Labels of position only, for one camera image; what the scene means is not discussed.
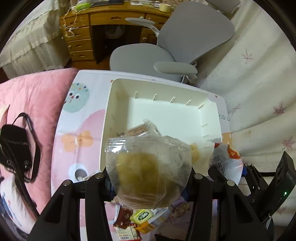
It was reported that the green tissue pack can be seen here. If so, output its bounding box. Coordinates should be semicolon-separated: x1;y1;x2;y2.
71;1;91;13

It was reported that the white floral bedsheet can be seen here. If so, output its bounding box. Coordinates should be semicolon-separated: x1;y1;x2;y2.
197;1;295;173

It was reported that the green yellow snack packet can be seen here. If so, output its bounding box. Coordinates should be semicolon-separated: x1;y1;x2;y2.
130;209;154;225

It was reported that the pink blanket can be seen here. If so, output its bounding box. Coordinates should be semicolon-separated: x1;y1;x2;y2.
0;67;80;241

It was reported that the wrapped bread in bin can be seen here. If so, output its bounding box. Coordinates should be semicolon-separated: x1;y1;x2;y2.
116;120;161;137

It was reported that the yellow cake in bin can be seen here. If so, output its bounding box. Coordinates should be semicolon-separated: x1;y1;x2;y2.
190;143;200;164

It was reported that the white barcode snack packet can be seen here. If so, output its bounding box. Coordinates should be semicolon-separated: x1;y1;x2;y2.
115;223;142;241

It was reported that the black camera bag strap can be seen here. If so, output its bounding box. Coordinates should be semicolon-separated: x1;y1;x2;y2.
0;112;42;218

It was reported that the white plastic storage bin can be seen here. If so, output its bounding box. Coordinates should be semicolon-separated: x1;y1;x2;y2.
99;79;227;175

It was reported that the white red chip packet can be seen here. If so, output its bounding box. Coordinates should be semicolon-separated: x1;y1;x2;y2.
209;143;243;185

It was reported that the clear bag yellow rice cake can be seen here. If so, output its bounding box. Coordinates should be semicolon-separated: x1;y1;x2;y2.
105;136;192;209

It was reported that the white yellow protein bar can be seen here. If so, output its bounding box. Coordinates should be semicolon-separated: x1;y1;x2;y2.
135;207;170;234

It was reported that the grey office chair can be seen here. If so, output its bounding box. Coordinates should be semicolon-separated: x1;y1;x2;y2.
109;1;235;82

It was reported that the brown flower snack packet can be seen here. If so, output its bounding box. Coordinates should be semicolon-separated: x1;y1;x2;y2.
113;206;133;229

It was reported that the wooden desk with drawers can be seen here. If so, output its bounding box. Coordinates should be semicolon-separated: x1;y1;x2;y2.
60;1;171;70

